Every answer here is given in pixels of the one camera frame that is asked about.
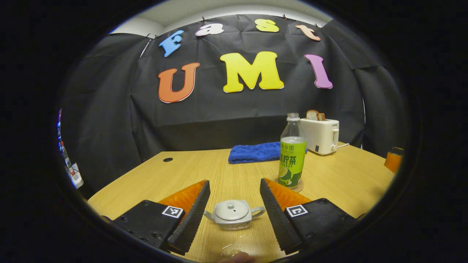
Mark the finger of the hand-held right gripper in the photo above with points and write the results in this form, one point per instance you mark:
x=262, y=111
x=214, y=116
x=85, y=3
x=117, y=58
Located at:
x=393, y=160

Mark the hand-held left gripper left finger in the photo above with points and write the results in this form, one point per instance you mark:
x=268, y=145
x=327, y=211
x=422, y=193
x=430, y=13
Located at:
x=190, y=223

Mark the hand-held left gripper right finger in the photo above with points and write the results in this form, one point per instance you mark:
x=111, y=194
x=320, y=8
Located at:
x=279, y=219

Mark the round wooden coaster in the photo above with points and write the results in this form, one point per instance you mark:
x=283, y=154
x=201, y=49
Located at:
x=298, y=188

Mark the green label water bottle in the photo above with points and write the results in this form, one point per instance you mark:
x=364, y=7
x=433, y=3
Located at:
x=292, y=160

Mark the blue towel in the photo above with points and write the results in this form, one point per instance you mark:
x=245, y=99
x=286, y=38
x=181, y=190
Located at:
x=254, y=152

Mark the white toaster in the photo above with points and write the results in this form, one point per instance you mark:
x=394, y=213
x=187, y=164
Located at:
x=321, y=137

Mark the bread slice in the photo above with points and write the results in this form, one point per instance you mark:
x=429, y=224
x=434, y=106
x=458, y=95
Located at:
x=312, y=115

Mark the white side table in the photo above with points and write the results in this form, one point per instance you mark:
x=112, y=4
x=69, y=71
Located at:
x=76, y=177

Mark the computer monitor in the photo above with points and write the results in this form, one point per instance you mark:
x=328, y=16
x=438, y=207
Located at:
x=58, y=126

